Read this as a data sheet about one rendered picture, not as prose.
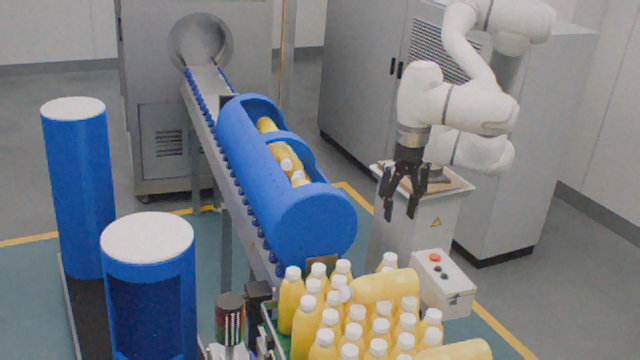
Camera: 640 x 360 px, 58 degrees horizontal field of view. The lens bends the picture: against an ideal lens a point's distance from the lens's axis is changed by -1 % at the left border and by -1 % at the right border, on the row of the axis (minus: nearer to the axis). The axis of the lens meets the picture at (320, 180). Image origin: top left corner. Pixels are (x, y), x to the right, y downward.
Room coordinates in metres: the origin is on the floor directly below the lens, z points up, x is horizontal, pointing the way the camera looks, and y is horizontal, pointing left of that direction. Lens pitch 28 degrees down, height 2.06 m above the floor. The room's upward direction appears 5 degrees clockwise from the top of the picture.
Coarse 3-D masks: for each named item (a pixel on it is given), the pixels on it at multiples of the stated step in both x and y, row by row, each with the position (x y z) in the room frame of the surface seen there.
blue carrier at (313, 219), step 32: (256, 96) 2.27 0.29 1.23; (224, 128) 2.12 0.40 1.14; (288, 128) 2.24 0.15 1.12; (256, 160) 1.77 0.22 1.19; (256, 192) 1.64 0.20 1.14; (288, 192) 1.52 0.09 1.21; (320, 192) 1.50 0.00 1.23; (288, 224) 1.46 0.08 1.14; (320, 224) 1.50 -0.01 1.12; (352, 224) 1.54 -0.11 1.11; (288, 256) 1.47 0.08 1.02
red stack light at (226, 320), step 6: (216, 312) 0.93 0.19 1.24; (222, 312) 0.92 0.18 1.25; (240, 312) 0.93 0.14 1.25; (216, 318) 0.93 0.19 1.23; (222, 318) 0.92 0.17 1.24; (228, 318) 0.92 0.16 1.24; (234, 318) 0.92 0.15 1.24; (240, 318) 0.93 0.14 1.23; (222, 324) 0.92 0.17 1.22; (228, 324) 0.92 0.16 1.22; (234, 324) 0.92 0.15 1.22; (240, 324) 0.93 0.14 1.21
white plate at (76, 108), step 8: (48, 104) 2.46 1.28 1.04; (56, 104) 2.47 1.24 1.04; (64, 104) 2.48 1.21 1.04; (72, 104) 2.49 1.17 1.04; (80, 104) 2.50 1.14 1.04; (88, 104) 2.50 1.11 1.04; (96, 104) 2.51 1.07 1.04; (48, 112) 2.37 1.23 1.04; (56, 112) 2.38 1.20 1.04; (64, 112) 2.39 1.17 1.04; (72, 112) 2.39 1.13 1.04; (80, 112) 2.40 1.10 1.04; (88, 112) 2.41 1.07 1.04; (96, 112) 2.42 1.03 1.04; (64, 120) 2.32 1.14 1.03; (72, 120) 2.33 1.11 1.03
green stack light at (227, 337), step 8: (216, 328) 0.93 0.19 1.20; (224, 328) 0.92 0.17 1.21; (232, 328) 0.92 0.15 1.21; (240, 328) 0.93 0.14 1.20; (216, 336) 0.93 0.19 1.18; (224, 336) 0.92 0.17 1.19; (232, 336) 0.92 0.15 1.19; (240, 336) 0.93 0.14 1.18; (224, 344) 0.92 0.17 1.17; (232, 344) 0.92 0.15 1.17
